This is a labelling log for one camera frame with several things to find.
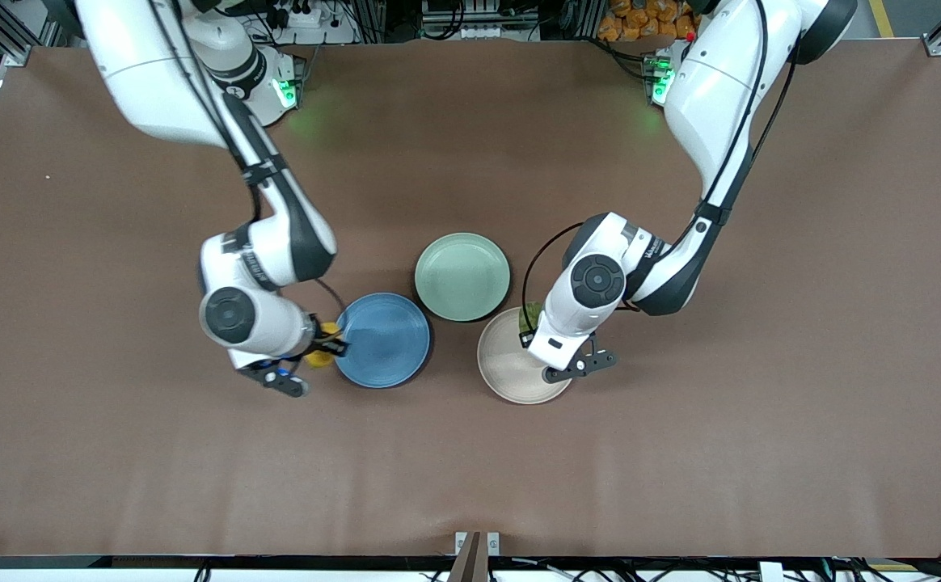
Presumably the yellow lemon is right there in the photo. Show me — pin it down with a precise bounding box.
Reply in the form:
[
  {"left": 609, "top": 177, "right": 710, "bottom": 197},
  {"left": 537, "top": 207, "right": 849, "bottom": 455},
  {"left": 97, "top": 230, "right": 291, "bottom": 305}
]
[{"left": 303, "top": 321, "right": 343, "bottom": 370}]

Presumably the beige plate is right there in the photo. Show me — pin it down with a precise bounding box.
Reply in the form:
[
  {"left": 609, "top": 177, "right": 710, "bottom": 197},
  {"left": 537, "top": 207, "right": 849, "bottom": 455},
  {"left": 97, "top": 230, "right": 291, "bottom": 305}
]
[{"left": 476, "top": 306, "right": 575, "bottom": 405}]

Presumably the blue plate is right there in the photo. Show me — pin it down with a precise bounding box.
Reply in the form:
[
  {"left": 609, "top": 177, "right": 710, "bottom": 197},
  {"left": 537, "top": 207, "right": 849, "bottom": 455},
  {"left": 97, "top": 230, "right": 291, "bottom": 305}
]
[{"left": 331, "top": 292, "right": 433, "bottom": 390}]

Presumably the green plate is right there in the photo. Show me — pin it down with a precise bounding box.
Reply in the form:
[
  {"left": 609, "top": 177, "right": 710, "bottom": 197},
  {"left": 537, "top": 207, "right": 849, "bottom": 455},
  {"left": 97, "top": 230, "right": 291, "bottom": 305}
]
[{"left": 414, "top": 232, "right": 512, "bottom": 323}]

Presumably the white electronics box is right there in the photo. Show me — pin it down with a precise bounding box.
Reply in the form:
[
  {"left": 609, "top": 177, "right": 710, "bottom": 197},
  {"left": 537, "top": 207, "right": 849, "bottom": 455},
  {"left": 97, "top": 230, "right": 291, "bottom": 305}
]
[{"left": 420, "top": 0, "right": 513, "bottom": 41}]

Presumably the bag of oranges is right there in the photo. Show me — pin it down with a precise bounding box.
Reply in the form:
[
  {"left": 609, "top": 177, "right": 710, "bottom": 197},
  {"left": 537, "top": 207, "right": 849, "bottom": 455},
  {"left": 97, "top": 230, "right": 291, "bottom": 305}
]
[{"left": 597, "top": 0, "right": 702, "bottom": 43}]

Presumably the white power strip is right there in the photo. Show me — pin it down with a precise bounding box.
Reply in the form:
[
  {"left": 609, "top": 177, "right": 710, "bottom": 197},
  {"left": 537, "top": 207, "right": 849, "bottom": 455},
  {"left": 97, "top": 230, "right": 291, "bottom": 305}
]
[{"left": 270, "top": 0, "right": 335, "bottom": 30}]

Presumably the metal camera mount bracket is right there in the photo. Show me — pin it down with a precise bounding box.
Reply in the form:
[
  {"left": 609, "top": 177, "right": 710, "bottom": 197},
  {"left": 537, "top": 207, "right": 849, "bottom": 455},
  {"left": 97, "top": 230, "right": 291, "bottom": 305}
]
[{"left": 448, "top": 530, "right": 501, "bottom": 582}]

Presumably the aluminium frame profile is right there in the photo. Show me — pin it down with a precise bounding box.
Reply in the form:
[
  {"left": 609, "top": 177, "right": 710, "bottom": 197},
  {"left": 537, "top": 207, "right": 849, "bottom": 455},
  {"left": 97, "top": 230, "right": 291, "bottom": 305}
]
[{"left": 0, "top": 0, "right": 63, "bottom": 67}]

